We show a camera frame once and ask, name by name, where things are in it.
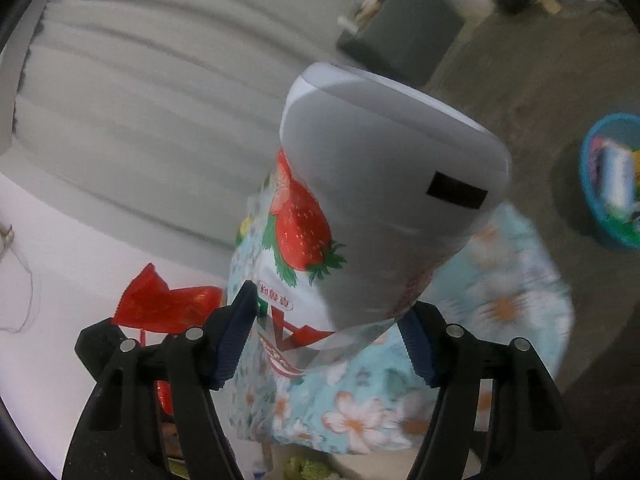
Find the blue floral cloth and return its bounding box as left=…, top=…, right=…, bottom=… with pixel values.
left=227, top=195, right=573, bottom=456

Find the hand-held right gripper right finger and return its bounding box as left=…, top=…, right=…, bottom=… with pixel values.
left=397, top=300, right=581, bottom=480

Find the red plastic wrapper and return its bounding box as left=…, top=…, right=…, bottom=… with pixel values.
left=112, top=263, right=225, bottom=334

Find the grey curtain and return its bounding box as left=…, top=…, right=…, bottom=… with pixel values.
left=0, top=0, right=361, bottom=281

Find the white and blue packet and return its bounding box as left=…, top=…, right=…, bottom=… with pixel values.
left=597, top=141, right=640, bottom=209

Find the blue plastic bin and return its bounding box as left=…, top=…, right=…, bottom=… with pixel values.
left=580, top=112, right=640, bottom=250

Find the clutter on grey box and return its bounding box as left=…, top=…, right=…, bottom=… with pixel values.
left=340, top=0, right=403, bottom=32

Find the dark grey box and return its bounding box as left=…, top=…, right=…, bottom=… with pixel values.
left=337, top=0, right=466, bottom=88

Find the green fuzzy object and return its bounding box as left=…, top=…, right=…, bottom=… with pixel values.
left=284, top=455, right=342, bottom=480

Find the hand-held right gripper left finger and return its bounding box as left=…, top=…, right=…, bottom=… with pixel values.
left=62, top=280, right=258, bottom=480

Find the white strawberry print carton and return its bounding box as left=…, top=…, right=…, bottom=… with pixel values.
left=255, top=61, right=512, bottom=378

